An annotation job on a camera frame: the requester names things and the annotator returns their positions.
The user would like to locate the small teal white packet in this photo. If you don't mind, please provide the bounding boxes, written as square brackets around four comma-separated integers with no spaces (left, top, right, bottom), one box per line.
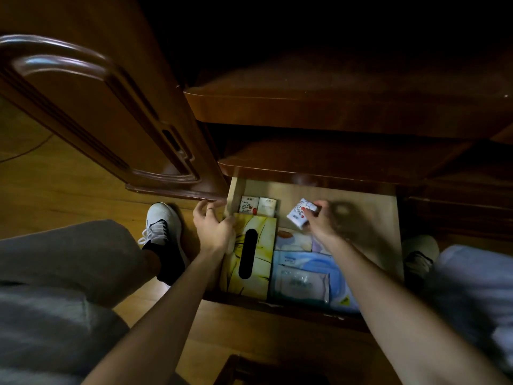
[275,265,331,305]

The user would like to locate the dark wooden stool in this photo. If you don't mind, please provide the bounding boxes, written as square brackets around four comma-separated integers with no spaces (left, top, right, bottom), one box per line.
[214,355,329,385]

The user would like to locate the person's right forearm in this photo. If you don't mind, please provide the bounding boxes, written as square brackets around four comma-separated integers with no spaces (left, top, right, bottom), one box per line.
[327,236,510,385]

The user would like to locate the person's right hand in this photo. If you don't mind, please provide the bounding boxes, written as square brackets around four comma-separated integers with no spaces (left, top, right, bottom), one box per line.
[301,200,341,249]

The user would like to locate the person's left hand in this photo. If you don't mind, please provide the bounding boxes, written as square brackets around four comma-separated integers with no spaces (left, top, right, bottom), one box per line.
[192,199,237,259]

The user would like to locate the dark wooden cabinet door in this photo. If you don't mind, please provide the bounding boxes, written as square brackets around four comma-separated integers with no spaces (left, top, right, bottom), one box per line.
[0,0,229,201]

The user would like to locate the yellow tissue box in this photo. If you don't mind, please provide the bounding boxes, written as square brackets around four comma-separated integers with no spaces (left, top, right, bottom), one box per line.
[218,213,278,301]

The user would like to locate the gray trousers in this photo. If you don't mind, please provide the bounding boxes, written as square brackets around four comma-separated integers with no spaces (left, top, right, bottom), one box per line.
[0,219,513,385]

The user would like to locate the light wooden drawer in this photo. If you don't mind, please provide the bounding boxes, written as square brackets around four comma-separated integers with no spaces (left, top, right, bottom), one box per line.
[204,176,405,332]

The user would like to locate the white black left shoe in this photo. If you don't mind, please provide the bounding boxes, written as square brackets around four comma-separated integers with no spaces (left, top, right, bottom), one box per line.
[138,202,190,286]

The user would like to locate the person's left forearm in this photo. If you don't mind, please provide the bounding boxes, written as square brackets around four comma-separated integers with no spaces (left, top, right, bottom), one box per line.
[82,250,229,385]

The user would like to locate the white black right shoe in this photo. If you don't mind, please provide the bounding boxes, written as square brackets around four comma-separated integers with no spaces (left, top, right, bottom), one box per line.
[402,235,440,285]

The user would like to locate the large light blue wet wipes pack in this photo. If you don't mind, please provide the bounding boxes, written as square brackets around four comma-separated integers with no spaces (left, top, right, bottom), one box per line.
[268,250,360,314]

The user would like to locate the thin dark floor cable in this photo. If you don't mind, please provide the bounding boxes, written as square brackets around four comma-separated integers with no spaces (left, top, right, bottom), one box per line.
[0,134,55,163]

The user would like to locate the plain cream pocket tissue pack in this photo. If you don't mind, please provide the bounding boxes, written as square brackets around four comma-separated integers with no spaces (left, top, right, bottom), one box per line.
[256,197,278,218]

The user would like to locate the white black shoe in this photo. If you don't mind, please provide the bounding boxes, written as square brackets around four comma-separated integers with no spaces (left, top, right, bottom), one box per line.
[402,235,440,285]
[138,202,190,286]

